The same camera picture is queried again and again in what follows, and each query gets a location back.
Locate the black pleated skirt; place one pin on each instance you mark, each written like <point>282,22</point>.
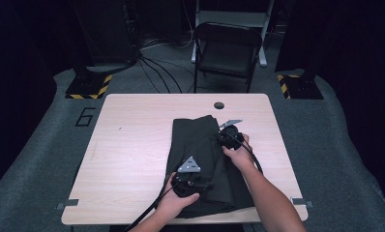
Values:
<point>197,145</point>

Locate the grey tape strip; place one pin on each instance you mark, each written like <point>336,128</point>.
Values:
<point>68,204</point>
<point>301,201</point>

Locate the black folding chair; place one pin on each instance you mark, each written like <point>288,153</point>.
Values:
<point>227,54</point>

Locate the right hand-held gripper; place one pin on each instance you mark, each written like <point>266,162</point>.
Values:
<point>230,137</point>

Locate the white metal stand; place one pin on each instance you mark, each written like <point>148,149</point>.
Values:
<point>232,16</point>

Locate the person's left hand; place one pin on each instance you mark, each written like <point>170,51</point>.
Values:
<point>174,206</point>

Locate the dark cabinet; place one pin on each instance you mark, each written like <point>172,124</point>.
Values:
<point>106,32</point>

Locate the black stand base striped edge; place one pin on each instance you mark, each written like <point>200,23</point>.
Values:
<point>89,85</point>
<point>302,87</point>

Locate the person's right hand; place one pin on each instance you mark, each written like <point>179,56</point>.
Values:
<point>240,158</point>

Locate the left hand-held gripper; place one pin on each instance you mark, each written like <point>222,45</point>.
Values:
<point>187,183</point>

